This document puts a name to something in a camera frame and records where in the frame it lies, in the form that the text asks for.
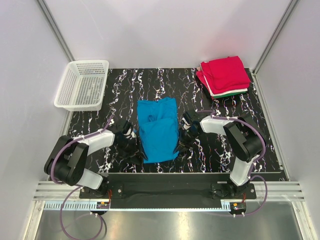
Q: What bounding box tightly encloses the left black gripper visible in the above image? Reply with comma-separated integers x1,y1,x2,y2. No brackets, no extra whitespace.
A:
115,136,148,166

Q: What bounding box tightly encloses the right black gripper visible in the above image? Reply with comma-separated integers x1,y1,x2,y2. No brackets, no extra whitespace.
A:
173,127,201,155

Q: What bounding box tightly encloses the blue t shirt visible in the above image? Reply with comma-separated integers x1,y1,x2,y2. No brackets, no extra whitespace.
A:
137,97,179,164

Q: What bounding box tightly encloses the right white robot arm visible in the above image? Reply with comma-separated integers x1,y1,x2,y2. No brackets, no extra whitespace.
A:
174,110,266,200

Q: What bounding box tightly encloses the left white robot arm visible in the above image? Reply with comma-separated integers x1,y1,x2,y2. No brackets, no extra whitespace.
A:
44,119,148,198

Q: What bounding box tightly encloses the green folded t shirt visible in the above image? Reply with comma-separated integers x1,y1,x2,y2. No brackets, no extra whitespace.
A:
211,91,247,100

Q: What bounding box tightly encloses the white plastic basket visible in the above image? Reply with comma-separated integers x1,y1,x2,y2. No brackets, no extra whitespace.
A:
53,59,109,112

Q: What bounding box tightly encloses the red folded t shirt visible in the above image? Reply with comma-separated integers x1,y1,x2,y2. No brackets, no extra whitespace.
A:
196,56,250,96

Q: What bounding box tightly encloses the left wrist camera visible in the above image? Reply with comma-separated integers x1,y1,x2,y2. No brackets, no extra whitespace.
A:
115,120,136,139

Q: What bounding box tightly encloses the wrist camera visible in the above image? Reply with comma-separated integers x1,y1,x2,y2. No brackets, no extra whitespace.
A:
182,109,201,130
115,120,136,139

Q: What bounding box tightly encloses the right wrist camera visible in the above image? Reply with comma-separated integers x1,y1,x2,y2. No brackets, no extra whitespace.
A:
182,109,201,130

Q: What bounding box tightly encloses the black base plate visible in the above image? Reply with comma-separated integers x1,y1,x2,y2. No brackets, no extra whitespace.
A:
78,174,257,201

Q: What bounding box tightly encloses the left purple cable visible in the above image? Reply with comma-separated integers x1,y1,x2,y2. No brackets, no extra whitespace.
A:
49,111,117,239

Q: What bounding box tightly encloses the aluminium frame rail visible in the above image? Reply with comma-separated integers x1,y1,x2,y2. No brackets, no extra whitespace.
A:
33,181,305,212

